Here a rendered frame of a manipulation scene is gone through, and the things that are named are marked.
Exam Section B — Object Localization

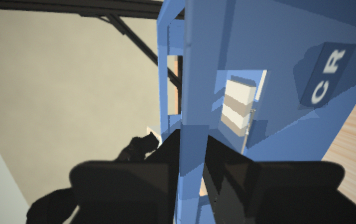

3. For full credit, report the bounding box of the blue plastic crate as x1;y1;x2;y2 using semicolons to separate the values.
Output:
157;0;356;224

